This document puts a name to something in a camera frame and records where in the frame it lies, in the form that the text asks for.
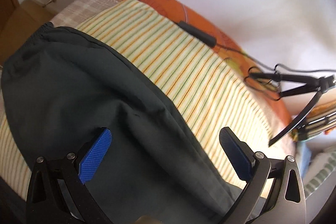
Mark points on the green white patterned pillow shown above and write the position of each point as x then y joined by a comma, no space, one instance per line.
320,169

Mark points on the orange patterned bed sheet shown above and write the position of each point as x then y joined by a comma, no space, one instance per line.
211,36

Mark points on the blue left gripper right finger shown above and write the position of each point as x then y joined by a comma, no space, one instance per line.
239,154

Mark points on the brass door stopper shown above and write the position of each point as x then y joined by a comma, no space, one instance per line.
48,3

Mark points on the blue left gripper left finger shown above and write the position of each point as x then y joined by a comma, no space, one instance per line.
93,153

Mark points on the black tripod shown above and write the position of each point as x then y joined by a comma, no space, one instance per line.
318,86

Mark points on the folded tripod with floral cloth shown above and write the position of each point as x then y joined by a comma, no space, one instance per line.
320,120

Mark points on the dark green pants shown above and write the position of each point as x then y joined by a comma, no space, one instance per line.
63,85

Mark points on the pink checked blanket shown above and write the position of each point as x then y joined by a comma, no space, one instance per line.
80,10

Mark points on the yellow striped cloth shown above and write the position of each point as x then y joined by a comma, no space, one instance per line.
202,85

